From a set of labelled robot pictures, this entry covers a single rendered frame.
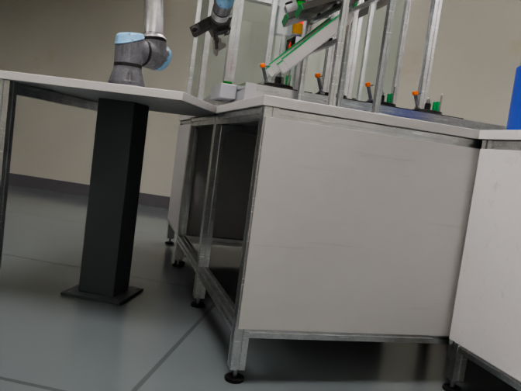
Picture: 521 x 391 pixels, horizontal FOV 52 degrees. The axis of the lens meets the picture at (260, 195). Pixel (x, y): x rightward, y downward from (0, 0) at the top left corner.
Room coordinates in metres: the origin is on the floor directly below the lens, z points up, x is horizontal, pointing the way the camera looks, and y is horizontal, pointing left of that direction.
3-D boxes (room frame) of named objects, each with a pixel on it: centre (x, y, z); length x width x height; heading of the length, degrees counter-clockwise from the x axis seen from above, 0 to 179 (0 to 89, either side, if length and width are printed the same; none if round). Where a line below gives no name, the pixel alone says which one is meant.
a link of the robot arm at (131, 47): (2.27, 0.63, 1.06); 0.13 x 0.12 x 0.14; 147
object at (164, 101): (2.26, 0.57, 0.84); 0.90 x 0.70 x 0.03; 171
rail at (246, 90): (2.54, 0.21, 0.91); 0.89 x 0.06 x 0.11; 16
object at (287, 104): (2.44, -0.44, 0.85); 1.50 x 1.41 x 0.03; 16
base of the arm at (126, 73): (2.27, 0.62, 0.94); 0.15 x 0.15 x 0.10
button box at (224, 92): (2.34, 0.22, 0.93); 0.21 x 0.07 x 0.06; 16
